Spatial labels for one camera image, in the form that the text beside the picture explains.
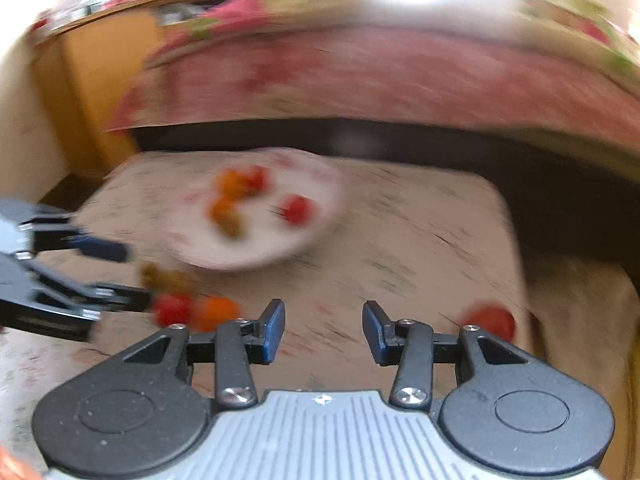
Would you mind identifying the longan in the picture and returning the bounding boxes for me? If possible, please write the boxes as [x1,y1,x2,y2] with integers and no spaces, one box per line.
[217,210,245,240]
[158,270,196,295]
[139,262,162,290]

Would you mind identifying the red cherry tomato back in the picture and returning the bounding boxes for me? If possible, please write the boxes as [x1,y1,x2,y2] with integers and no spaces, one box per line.
[152,294,193,327]

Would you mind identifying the red cherry tomato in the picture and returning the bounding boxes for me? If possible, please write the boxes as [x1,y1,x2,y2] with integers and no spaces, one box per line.
[274,194,316,228]
[244,165,270,196]
[152,294,193,327]

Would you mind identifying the small mandarin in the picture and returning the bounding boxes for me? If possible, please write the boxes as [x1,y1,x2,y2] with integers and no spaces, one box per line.
[191,297,241,333]
[207,196,236,223]

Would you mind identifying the large red tomato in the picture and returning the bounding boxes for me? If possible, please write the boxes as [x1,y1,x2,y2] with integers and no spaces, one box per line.
[461,304,516,342]

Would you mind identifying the red cherry tomato front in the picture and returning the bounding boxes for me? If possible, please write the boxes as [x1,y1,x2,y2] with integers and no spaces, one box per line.
[274,194,316,228]

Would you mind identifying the orange cherry tomato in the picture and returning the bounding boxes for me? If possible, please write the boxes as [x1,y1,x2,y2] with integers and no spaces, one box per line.
[215,168,252,200]

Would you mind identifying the floral tablecloth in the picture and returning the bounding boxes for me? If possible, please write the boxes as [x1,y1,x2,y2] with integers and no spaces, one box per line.
[1,152,530,469]

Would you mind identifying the floral white plate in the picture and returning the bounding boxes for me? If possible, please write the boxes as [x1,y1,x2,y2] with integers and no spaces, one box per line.
[163,148,345,272]

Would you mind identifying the wooden cabinet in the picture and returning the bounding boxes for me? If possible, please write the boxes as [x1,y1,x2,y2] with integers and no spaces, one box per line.
[29,0,281,181]

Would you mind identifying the pink floral blanket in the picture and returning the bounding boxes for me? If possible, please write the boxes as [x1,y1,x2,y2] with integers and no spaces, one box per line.
[110,8,639,152]

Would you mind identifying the yellow green floral quilt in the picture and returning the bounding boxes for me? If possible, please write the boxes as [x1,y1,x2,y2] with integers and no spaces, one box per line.
[265,0,639,93]

